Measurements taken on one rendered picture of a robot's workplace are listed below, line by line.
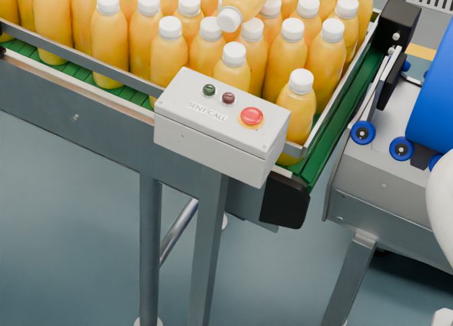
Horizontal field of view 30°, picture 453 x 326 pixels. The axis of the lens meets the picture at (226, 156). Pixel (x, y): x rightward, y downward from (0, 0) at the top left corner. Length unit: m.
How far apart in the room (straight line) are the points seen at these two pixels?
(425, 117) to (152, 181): 0.61
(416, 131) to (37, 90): 0.75
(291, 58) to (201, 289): 0.56
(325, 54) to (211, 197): 0.33
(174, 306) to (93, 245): 0.31
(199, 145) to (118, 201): 1.23
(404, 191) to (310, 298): 0.92
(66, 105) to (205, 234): 0.38
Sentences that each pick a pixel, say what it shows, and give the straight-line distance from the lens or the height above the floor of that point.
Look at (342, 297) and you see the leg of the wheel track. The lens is 2.01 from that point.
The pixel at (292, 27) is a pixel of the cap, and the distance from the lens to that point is 1.51.
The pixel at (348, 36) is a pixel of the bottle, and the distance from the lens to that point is 1.60.
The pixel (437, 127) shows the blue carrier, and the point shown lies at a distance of 1.43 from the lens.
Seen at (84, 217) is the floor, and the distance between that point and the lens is 2.56.
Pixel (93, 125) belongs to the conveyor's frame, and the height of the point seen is 0.82.
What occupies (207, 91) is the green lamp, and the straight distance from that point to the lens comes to 1.37.
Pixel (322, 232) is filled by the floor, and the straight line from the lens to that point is 2.58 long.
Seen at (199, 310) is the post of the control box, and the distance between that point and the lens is 1.88.
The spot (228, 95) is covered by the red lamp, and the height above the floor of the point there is 1.11.
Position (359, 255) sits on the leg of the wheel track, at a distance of 1.85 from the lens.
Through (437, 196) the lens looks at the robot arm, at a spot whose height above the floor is 1.25.
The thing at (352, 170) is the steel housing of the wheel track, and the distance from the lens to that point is 1.60.
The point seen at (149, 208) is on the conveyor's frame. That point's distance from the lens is 1.83.
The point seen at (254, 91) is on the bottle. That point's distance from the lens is 1.58.
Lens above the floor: 2.11
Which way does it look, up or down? 51 degrees down
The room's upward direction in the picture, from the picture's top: 7 degrees clockwise
